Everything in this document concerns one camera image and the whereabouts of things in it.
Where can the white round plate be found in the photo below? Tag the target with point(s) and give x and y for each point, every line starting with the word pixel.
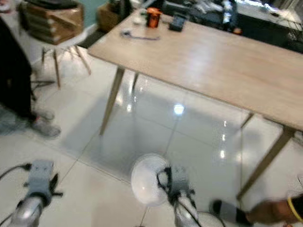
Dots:
pixel 147 179

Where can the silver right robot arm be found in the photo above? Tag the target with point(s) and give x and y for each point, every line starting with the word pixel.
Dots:
pixel 184 215

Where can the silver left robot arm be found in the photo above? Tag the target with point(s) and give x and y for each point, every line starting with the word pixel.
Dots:
pixel 26 213

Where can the dark person hand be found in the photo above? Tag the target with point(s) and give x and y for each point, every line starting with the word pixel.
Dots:
pixel 270 213

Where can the black stand legs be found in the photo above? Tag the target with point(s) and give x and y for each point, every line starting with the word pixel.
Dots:
pixel 41 85

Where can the stool with wooden legs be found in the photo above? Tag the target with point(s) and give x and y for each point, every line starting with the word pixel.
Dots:
pixel 57 71

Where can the person in black trousers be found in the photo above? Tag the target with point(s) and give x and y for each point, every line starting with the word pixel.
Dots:
pixel 14 71

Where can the light wooden table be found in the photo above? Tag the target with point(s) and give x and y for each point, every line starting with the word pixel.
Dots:
pixel 208 61

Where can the yellow wristband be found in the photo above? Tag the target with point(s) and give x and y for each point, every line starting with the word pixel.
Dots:
pixel 292 210

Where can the black box device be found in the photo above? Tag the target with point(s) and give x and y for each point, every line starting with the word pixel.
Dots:
pixel 177 22

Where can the orange jar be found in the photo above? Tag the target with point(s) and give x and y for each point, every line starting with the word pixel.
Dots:
pixel 154 19

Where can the stack of cardboard boxes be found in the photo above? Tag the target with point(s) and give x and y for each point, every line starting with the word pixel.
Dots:
pixel 52 24

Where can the open brown cardboard box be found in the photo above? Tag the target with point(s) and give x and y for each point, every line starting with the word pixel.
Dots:
pixel 108 19

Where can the grey white machine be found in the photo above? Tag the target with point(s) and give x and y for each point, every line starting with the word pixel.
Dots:
pixel 227 12

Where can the black counter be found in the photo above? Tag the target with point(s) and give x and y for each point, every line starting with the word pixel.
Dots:
pixel 265 29

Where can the black flat case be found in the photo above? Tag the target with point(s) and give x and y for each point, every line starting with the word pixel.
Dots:
pixel 52 4

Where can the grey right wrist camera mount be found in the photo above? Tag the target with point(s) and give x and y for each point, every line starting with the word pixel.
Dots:
pixel 179 179

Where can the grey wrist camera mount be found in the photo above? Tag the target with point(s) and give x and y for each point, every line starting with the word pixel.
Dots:
pixel 179 179
pixel 41 175

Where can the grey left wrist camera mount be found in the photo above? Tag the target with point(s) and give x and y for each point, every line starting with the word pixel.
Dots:
pixel 41 175

